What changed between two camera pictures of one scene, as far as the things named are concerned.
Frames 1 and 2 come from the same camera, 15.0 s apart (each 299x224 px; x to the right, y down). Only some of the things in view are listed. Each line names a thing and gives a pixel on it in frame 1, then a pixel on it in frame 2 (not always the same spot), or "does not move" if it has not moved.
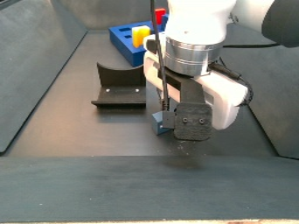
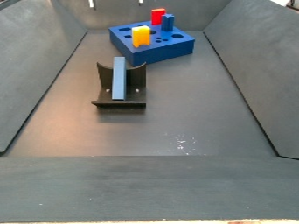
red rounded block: x=160 y=11 does not move
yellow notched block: x=139 y=31 does not move
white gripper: x=196 y=119 → x=91 y=5
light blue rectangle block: x=158 y=123 → x=117 y=79
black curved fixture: x=123 y=87 does not move
